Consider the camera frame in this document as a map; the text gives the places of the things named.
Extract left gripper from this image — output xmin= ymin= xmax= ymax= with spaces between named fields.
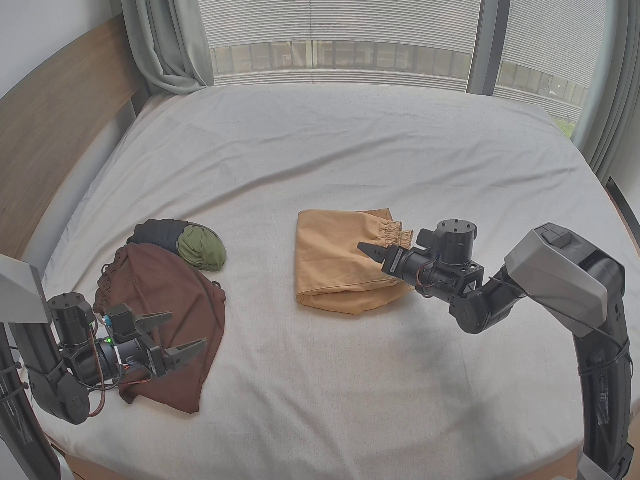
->
xmin=99 ymin=310 xmax=208 ymax=385

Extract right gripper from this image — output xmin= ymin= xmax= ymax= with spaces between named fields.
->
xmin=381 ymin=245 xmax=442 ymax=292

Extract tan shorts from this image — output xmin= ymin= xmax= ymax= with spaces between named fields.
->
xmin=295 ymin=208 xmax=418 ymax=316

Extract bed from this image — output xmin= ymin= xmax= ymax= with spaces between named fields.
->
xmin=0 ymin=13 xmax=640 ymax=480

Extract brown garment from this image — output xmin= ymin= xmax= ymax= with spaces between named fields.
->
xmin=93 ymin=243 xmax=227 ymax=415

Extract green garment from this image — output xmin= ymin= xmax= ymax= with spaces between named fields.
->
xmin=177 ymin=224 xmax=227 ymax=272

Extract black garment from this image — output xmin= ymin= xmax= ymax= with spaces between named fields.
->
xmin=126 ymin=219 xmax=188 ymax=257

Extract window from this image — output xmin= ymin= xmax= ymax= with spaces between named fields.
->
xmin=192 ymin=0 xmax=611 ymax=139

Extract grey-green curtain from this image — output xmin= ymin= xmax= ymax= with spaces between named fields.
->
xmin=570 ymin=0 xmax=640 ymax=184
xmin=117 ymin=0 xmax=216 ymax=96

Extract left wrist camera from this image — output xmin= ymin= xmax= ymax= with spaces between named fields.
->
xmin=103 ymin=304 xmax=140 ymax=341

